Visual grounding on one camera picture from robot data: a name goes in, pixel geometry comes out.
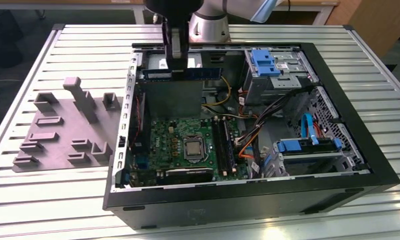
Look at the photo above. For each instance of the blue RAM stick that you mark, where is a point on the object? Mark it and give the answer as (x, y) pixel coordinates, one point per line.
(202, 73)

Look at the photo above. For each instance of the dark installed RAM stick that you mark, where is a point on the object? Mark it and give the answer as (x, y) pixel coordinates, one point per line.
(226, 145)

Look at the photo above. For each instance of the wooden desk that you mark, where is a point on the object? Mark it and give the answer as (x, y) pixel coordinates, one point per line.
(69, 2)

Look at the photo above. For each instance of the grey power supply unit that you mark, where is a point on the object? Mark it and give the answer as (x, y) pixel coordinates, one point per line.
(173, 100)

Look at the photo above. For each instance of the metal drive cage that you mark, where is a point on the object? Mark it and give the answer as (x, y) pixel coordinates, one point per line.
(289, 80)

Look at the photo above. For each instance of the CPU socket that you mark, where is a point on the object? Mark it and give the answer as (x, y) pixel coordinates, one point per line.
(193, 138)

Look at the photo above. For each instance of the green motherboard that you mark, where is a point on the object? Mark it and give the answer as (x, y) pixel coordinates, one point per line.
(162, 140)

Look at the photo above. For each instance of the silver CPU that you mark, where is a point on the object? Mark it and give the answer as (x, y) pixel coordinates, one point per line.
(193, 148)

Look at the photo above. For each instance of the grey parts rack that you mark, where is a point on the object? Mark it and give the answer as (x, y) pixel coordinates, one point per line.
(69, 130)

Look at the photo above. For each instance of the wooden cabinet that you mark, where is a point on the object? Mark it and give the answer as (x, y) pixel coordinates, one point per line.
(380, 20)

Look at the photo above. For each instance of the hard disk in blue carrier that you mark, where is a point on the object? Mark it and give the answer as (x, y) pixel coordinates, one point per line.
(289, 146)

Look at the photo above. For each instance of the black graphics card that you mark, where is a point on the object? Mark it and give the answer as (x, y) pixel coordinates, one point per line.
(186, 173)

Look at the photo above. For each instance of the black PC case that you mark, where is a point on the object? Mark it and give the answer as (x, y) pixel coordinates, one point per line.
(253, 205)

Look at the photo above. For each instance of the blue drive bracket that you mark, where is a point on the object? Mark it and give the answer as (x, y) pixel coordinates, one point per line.
(262, 65)

